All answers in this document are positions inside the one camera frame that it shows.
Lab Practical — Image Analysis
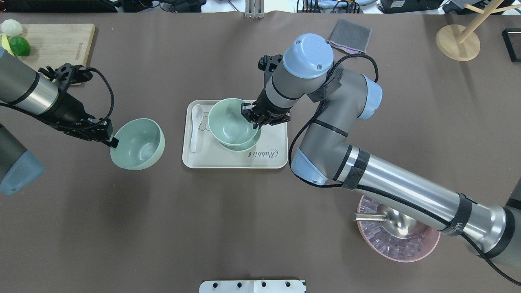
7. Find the white ceramic soup spoon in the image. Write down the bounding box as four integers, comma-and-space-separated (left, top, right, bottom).
190, 104, 204, 153

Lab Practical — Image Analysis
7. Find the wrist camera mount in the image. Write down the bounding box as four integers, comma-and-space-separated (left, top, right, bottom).
38, 63, 93, 92
257, 54, 283, 85

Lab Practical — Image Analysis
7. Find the white garlic bulb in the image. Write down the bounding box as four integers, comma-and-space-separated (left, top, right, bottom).
0, 19, 24, 37

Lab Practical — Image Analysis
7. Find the folded grey cloth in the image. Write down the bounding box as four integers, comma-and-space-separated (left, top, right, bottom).
327, 19, 372, 54

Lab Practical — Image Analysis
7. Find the metal ice scoop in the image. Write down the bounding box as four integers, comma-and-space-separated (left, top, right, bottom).
351, 204, 427, 239

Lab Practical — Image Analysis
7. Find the green bowl on tray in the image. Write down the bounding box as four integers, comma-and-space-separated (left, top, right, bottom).
219, 129, 262, 152

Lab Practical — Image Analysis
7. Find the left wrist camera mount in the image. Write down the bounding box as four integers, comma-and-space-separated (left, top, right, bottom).
38, 63, 93, 92

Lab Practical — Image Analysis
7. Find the black tray with glasses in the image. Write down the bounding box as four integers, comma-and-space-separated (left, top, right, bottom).
501, 28, 521, 62

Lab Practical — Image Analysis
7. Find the wooden cutting board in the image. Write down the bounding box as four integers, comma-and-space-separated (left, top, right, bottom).
18, 24, 96, 71

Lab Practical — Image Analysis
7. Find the green bowl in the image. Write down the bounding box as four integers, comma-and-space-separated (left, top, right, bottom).
219, 129, 262, 152
110, 118, 165, 171
207, 98, 258, 147

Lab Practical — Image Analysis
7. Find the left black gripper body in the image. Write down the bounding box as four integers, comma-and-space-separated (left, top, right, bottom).
41, 92, 111, 141

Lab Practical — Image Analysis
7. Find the cream rabbit serving tray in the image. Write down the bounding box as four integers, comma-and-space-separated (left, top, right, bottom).
182, 100, 289, 169

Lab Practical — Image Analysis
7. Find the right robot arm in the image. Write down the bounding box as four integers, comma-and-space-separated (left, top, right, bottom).
241, 33, 520, 285

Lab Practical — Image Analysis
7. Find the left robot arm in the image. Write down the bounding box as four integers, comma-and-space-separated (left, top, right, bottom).
0, 48, 118, 195

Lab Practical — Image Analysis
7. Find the pink bowl with ice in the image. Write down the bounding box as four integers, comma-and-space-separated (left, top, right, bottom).
357, 195, 441, 262

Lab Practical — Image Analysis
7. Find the green lime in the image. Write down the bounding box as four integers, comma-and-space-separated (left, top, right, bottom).
9, 36, 31, 56

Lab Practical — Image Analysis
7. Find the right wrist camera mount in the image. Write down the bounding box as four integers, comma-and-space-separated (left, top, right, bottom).
257, 54, 283, 85

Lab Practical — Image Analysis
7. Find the yellow plastic knife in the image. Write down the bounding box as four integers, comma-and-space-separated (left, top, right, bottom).
1, 33, 13, 55

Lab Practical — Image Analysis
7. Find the wooden cup tree stand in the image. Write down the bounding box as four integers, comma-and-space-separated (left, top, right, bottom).
435, 0, 521, 61

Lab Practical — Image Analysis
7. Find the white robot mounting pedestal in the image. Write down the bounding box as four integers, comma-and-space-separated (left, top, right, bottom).
199, 280, 306, 293

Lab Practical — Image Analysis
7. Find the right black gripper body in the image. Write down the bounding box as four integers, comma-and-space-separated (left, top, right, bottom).
254, 89, 291, 126

